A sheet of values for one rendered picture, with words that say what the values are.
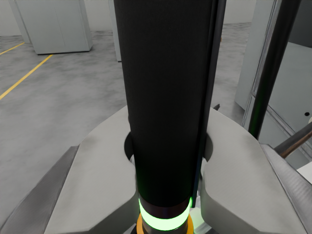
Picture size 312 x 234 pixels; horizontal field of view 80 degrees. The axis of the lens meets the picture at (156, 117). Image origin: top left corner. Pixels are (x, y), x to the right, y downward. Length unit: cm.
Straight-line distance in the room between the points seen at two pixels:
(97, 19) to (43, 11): 525
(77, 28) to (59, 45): 88
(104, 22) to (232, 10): 777
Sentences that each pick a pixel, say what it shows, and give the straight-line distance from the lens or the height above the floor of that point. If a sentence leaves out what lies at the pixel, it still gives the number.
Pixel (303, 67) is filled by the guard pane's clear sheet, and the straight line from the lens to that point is 123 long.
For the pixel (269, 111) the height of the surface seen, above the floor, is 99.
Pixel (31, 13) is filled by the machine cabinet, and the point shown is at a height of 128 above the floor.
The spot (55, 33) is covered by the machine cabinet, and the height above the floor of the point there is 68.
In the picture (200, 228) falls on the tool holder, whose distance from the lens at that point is 20.
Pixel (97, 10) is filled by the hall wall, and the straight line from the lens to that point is 1238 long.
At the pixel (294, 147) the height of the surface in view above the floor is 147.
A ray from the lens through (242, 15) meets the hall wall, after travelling 1434.
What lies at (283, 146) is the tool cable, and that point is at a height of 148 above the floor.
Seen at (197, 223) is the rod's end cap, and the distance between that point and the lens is 20.
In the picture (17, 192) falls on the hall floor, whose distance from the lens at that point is 250.
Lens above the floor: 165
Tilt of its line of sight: 33 degrees down
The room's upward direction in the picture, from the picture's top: 2 degrees counter-clockwise
